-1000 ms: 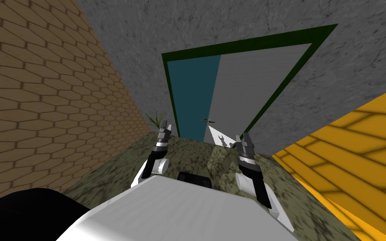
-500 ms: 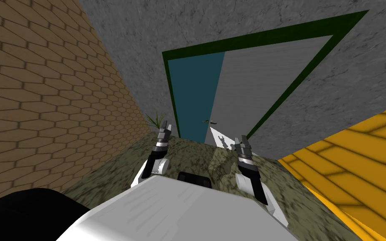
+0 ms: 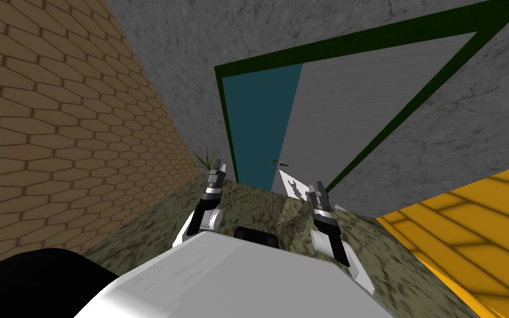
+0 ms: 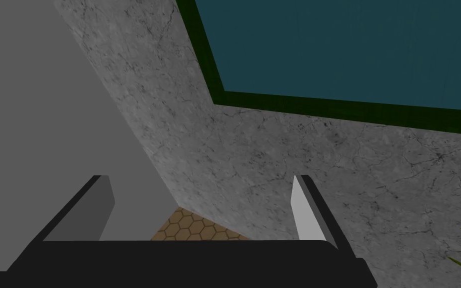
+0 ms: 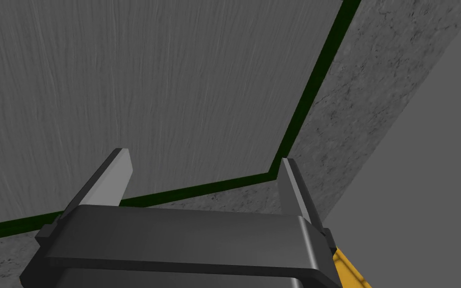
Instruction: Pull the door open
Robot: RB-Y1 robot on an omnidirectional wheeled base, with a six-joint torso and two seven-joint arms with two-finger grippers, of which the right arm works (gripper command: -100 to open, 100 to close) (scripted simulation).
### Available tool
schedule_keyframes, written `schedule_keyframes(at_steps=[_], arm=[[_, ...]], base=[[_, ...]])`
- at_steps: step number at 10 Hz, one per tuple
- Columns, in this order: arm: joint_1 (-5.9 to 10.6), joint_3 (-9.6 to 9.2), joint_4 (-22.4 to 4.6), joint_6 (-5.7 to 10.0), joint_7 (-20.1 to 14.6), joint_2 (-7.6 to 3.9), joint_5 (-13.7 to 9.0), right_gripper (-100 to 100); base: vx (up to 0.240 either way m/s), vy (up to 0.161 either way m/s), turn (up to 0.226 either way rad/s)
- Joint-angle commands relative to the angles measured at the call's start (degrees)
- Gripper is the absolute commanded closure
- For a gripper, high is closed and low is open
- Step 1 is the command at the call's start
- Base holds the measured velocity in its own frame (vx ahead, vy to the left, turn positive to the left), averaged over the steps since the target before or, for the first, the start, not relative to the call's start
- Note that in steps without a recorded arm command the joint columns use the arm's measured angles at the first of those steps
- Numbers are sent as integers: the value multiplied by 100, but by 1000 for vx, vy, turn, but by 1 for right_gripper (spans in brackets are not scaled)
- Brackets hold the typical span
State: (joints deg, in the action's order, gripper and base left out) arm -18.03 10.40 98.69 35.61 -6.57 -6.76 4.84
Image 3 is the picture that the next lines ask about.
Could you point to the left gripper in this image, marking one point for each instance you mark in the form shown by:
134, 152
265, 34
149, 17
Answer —
215, 179

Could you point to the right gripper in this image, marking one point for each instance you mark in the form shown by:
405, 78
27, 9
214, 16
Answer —
319, 201

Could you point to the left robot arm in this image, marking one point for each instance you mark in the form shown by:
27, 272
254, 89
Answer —
202, 214

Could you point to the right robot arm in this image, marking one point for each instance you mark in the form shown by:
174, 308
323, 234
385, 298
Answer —
332, 236

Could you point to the green potted plant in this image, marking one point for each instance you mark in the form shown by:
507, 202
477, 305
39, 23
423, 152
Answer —
206, 160

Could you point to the teal door leaf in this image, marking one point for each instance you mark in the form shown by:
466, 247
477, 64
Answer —
254, 128

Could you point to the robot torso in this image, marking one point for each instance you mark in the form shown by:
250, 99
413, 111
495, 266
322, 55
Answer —
237, 282

